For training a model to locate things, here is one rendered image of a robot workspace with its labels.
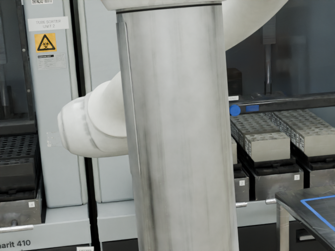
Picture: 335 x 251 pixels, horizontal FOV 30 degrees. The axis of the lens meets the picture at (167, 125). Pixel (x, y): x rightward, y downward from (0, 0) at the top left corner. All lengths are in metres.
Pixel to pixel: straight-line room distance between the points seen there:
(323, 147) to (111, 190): 0.61
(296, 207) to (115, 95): 0.66
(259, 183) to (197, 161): 1.14
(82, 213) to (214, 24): 1.19
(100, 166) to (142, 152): 1.14
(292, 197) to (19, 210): 0.69
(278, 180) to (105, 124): 0.82
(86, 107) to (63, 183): 0.72
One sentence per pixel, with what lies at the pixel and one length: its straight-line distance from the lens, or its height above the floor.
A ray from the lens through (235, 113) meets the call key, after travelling 1.68.
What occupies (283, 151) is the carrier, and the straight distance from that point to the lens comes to 1.78.
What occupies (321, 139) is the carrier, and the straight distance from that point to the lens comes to 1.81.
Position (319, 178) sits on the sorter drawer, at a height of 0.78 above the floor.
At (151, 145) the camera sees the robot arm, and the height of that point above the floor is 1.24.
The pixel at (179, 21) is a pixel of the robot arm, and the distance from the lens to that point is 0.55.
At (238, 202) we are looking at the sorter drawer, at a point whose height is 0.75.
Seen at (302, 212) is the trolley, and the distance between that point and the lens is 1.45.
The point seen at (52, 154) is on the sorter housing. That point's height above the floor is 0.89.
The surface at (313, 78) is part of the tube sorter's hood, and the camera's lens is 1.76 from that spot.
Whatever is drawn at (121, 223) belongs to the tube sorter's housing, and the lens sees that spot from 1.68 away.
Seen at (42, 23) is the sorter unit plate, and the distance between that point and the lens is 1.63.
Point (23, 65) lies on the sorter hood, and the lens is 1.63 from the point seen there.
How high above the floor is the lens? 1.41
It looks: 16 degrees down
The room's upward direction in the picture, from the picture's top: 3 degrees counter-clockwise
